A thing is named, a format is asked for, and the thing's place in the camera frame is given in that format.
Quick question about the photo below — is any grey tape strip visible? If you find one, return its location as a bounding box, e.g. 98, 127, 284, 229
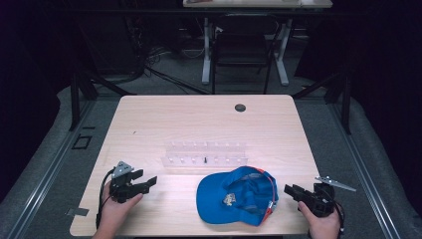
65, 207, 91, 217

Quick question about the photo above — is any black metal stand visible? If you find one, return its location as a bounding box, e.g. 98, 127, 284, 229
292, 63, 353, 135
68, 19, 137, 132

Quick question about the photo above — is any person's left hand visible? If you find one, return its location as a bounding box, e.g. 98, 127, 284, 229
99, 180, 144, 233

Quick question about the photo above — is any clear acrylic peg rack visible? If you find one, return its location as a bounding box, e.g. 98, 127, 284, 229
160, 140, 250, 168

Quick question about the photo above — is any blue baseball cap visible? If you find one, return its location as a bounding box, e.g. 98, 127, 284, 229
195, 165, 280, 228

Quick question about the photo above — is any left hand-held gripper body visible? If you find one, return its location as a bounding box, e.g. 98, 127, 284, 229
108, 160, 150, 204

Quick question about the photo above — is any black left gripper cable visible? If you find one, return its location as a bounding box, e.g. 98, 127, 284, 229
95, 167, 115, 231

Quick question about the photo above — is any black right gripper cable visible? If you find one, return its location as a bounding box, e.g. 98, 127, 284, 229
332, 200, 346, 234

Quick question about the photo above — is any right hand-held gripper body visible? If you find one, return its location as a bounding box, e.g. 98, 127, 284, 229
306, 175, 357, 219

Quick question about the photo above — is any bundle of floor cables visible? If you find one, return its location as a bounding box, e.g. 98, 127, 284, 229
122, 16, 213, 96

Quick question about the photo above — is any person's right hand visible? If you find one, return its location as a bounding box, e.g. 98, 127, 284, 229
297, 200, 342, 239

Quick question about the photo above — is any aluminium floor rail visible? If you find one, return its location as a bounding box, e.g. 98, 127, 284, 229
6, 99, 98, 239
326, 99, 404, 239

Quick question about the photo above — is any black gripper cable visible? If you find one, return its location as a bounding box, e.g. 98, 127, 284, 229
332, 200, 346, 234
95, 167, 115, 231

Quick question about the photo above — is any black chair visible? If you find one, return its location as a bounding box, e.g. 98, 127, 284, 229
210, 13, 282, 96

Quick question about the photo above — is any black tape rectangle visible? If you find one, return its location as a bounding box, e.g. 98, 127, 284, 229
71, 133, 94, 150

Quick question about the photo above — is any white background desk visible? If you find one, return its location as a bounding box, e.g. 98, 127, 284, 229
182, 0, 333, 87

